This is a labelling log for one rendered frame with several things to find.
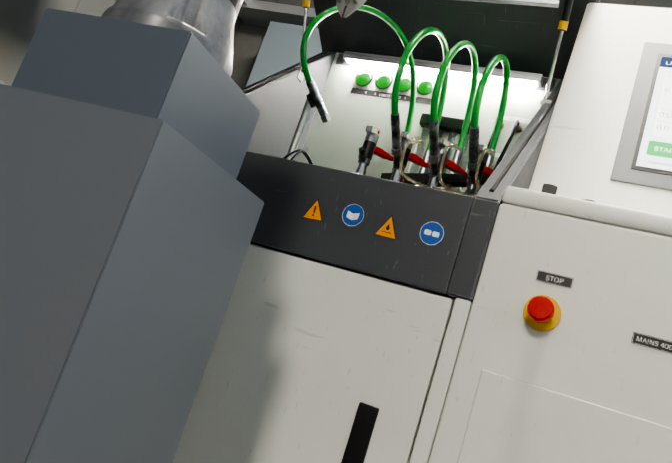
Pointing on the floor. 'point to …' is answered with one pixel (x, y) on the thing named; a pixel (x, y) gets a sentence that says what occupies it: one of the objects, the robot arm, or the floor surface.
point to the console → (573, 289)
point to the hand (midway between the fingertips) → (346, 13)
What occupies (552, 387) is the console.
